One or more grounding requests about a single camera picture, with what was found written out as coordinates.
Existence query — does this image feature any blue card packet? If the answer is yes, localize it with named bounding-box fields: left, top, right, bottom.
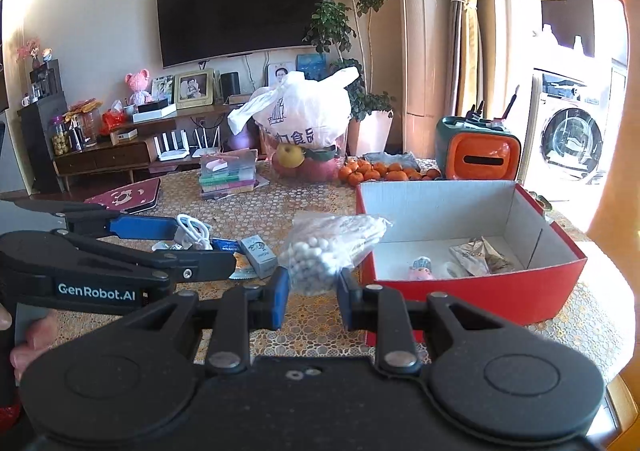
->
left=209, top=237, right=242, bottom=254

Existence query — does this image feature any green patterned cloth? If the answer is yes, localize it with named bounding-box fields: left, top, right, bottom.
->
left=528, top=191, right=553, bottom=215

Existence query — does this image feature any bag of white balls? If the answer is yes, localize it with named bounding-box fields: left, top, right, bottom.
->
left=278, top=211, right=393, bottom=296

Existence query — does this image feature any pink pig toy figure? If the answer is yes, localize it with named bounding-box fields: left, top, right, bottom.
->
left=408, top=256, right=434, bottom=281

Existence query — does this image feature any framed photo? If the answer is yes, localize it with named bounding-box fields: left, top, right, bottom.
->
left=175, top=70, right=214, bottom=110

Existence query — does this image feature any maroon booklet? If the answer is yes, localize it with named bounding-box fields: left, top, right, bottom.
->
left=85, top=178, right=160, bottom=214

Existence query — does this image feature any pile of mandarins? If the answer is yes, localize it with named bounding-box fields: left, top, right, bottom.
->
left=337, top=158, right=442, bottom=188

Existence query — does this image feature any orange giraffe-shaped chair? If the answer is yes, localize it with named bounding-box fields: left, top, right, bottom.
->
left=581, top=0, right=640, bottom=432

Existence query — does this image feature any white usb cable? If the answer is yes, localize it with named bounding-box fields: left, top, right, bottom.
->
left=152, top=212, right=214, bottom=253

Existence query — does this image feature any orange green tissue box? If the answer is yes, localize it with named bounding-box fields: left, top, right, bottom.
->
left=435, top=116, right=522, bottom=180

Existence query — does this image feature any black television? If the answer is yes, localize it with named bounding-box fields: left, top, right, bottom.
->
left=156, top=0, right=322, bottom=67

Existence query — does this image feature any potted green plant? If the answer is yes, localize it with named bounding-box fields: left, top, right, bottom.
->
left=305, top=0, right=395, bottom=156

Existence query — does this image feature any person's left hand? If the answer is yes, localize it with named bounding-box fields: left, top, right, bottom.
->
left=10, top=310, right=58, bottom=383

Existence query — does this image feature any white router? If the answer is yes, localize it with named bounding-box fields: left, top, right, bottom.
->
left=153, top=130, right=190, bottom=162

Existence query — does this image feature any yellow apple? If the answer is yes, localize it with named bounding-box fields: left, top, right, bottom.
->
left=274, top=143, right=305, bottom=169

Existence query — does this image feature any white front-load washing machine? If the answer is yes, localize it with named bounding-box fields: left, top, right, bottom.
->
left=521, top=70, right=615, bottom=195

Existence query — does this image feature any red apple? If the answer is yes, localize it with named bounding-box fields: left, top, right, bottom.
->
left=271, top=154, right=344, bottom=183

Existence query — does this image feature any silver foil snack bag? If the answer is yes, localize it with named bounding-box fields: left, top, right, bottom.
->
left=448, top=237, right=522, bottom=278

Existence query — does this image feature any white plastic bag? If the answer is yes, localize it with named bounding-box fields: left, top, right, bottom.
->
left=228, top=66, right=359, bottom=148

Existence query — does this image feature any stack of plastic boxes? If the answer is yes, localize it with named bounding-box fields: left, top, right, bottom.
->
left=198, top=148, right=269, bottom=200

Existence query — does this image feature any wooden tv cabinet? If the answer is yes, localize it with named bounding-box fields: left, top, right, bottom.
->
left=49, top=94, right=271, bottom=192

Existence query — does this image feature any blue white small box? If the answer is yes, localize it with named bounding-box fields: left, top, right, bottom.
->
left=239, top=234, right=278, bottom=279

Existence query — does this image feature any grey cloth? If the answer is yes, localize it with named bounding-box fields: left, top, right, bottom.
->
left=362, top=152, right=420, bottom=170

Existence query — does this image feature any pink plush toy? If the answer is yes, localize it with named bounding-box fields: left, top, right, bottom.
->
left=125, top=68, right=152, bottom=106

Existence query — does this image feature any red cardboard box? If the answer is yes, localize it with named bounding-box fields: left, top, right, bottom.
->
left=356, top=180, right=587, bottom=325

